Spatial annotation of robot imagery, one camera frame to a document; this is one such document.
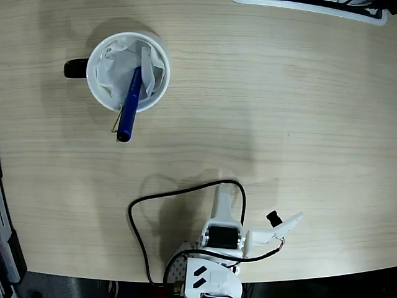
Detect white gripper body with motor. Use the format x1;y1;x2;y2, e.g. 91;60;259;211
198;219;248;258

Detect blue metal pen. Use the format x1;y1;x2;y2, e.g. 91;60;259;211
111;66;144;143

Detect white crumpled tissue paper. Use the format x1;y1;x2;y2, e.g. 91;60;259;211
95;36;166;105

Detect thin black cable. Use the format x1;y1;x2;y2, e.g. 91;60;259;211
163;238;286;285

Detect small black gripper camera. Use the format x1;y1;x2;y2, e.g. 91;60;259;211
265;210;283;229

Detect thick black cable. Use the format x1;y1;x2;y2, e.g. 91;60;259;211
127;179;248;285

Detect white mug with black handle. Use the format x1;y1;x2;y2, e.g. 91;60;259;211
63;30;171;114

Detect grey metal frame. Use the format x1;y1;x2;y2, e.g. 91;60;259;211
0;189;29;285

